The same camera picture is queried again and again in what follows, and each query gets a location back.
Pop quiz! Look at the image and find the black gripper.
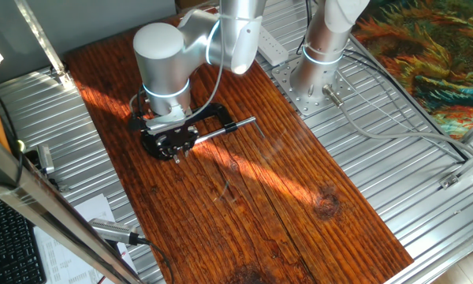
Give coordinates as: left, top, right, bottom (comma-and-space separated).
152, 125, 200, 159

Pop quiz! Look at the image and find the black metal C-clamp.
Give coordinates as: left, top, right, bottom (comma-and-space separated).
140, 102, 266, 165

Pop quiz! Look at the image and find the printed white paper sheet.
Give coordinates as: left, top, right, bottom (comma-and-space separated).
33, 192, 138, 284

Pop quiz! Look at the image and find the brown wooden board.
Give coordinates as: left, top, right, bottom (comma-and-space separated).
65, 7, 414, 284

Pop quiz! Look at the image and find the small silver sensor box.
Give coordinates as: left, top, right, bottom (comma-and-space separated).
36, 144, 56, 175

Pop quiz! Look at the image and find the white power strip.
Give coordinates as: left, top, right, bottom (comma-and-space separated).
256, 25, 290, 67

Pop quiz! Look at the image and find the black keyboard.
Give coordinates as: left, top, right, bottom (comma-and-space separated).
0, 188, 47, 284

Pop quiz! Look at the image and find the colourful painted mat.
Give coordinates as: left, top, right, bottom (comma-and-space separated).
352, 0, 473, 140

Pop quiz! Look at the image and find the light grey gripper cable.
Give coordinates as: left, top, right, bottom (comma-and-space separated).
184, 0, 225, 121

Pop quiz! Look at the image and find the black depth camera cable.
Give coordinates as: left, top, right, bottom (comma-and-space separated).
136, 235, 176, 284

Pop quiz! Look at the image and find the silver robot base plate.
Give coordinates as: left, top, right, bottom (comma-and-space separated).
270, 56, 356, 118

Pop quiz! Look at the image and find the aluminium frame beam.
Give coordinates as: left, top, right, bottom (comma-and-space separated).
0, 114, 145, 284

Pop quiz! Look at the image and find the thin black cable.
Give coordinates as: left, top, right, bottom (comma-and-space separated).
0, 84, 27, 190

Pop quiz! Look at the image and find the grey base cable with connector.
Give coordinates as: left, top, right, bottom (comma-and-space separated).
322, 84, 473, 166

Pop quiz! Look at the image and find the black base cable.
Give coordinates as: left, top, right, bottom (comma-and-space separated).
297, 0, 468, 163

